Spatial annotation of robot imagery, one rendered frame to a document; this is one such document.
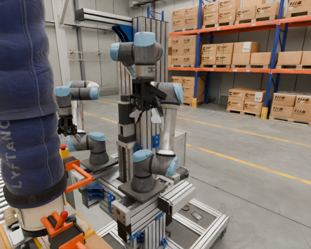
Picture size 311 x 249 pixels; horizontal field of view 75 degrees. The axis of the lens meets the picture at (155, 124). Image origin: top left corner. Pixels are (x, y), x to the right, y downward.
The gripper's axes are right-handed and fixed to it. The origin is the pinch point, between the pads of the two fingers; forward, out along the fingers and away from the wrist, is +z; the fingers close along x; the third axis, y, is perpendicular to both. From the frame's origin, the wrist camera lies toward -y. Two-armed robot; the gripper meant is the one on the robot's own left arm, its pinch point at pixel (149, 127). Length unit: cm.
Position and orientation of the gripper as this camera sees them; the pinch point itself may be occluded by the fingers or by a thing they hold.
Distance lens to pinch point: 83.1
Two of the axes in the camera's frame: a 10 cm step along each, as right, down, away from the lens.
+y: -6.8, 2.1, -7.0
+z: 0.0, 9.6, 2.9
